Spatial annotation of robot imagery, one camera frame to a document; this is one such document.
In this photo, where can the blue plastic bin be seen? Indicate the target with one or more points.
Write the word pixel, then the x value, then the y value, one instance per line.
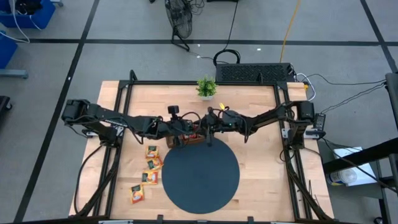
pixel 6 49
pixel 43 17

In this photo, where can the small green potted plant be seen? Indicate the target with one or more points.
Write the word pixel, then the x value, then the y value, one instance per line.
pixel 206 88

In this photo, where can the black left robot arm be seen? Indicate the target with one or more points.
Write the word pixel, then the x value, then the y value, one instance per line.
pixel 136 123

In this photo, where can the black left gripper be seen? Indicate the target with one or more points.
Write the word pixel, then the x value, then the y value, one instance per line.
pixel 178 127

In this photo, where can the round dark blue woven placemat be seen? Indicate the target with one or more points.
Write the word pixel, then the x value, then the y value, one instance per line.
pixel 200 177

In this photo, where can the wooden tea organizer box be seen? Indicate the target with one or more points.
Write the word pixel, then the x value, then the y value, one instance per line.
pixel 170 143

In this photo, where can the small black power adapter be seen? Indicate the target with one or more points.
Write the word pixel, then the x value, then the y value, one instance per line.
pixel 320 121

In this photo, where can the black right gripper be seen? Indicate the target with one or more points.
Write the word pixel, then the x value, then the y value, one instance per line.
pixel 211 124

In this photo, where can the white cardboard box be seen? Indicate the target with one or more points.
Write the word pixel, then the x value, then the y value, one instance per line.
pixel 357 155

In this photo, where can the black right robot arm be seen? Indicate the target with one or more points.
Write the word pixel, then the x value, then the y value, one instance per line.
pixel 267 119

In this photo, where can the white plastic wipes canister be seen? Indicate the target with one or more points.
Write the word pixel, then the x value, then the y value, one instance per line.
pixel 342 177

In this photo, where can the black aluminium table frame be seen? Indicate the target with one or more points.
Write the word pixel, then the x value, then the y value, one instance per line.
pixel 161 82

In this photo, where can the black floor fan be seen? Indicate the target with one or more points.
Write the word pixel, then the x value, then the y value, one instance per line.
pixel 178 18

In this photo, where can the black computer case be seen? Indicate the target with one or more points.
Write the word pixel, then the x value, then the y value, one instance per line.
pixel 253 72

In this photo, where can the black metal shelf frame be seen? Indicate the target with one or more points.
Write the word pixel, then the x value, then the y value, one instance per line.
pixel 357 157

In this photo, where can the yellow tea packet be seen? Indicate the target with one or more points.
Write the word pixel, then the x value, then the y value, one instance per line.
pixel 152 151
pixel 150 177
pixel 136 193
pixel 155 163

